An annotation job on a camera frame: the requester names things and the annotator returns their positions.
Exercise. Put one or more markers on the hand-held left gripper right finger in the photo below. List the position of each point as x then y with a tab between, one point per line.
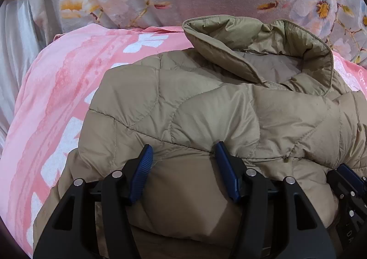
226	173

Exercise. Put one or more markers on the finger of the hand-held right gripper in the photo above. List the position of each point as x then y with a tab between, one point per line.
351	177

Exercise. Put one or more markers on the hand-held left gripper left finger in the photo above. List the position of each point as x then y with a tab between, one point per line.
142	173

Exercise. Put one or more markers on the beige quilted puffer jacket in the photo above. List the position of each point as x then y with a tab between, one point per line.
200	98

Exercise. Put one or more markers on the pink patterned blanket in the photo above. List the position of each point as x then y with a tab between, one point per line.
57	98

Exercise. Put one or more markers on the white satin curtain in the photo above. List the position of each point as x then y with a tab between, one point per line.
17	46

